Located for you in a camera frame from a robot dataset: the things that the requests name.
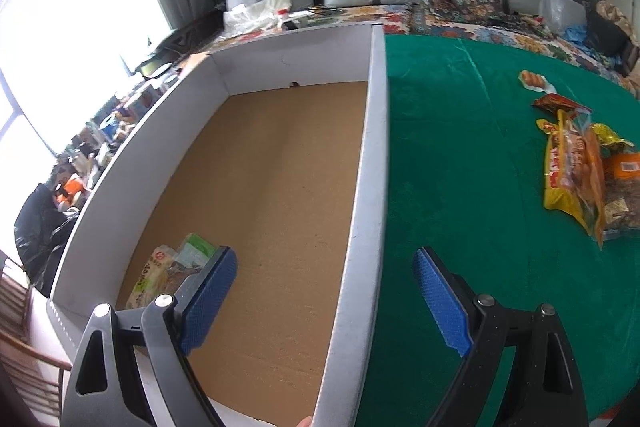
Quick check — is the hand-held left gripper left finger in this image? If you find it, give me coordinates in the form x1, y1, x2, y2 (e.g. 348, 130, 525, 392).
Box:
60, 247, 238, 427

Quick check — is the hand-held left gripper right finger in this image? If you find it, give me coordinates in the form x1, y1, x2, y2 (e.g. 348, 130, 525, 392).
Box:
412, 247, 588, 427

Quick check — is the green white snack packet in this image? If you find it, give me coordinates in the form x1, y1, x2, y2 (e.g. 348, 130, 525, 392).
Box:
175, 233, 219, 270

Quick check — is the green-white snack packet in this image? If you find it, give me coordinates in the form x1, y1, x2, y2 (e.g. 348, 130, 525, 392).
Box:
125, 244, 187, 310

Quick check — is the white cardboard box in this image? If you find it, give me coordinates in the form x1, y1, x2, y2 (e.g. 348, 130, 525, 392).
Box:
46, 23, 391, 427

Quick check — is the large yellow snack bag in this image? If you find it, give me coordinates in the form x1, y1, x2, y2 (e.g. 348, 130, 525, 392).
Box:
543, 107, 609, 251

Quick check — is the brown grain snack packet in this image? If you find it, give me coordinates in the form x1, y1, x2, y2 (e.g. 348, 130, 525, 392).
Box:
601, 189, 640, 240

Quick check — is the orange snack packet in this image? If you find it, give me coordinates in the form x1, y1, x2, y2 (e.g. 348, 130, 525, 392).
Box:
601, 151, 640, 188

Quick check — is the small red snack packet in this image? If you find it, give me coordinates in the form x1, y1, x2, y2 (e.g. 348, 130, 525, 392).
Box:
531, 93, 592, 116

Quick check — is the gold snack packet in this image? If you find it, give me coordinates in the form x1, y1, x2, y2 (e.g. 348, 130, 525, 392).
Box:
590, 123, 635, 154

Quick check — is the clear sausage packet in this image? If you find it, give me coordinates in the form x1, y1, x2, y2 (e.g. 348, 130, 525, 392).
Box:
518, 69, 557, 96

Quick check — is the green blanket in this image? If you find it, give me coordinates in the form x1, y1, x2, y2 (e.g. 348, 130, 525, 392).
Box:
350, 34, 640, 427

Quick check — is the black trash bag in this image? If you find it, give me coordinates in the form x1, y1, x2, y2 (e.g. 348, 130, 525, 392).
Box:
14, 183, 82, 299

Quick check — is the wooden chair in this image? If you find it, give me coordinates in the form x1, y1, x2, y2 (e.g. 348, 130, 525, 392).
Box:
0, 249, 75, 427

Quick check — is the floral bedsheet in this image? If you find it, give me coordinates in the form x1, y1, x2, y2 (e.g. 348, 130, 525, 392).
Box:
205, 2, 640, 100

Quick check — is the white plastic bag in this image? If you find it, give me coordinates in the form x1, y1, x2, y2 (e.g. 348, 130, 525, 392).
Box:
222, 0, 294, 38

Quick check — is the blue cloth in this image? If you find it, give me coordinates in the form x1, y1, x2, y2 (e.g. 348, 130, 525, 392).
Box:
561, 24, 597, 48

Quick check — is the clear plastic bag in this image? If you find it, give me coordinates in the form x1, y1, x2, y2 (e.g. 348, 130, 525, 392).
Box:
538, 0, 572, 35

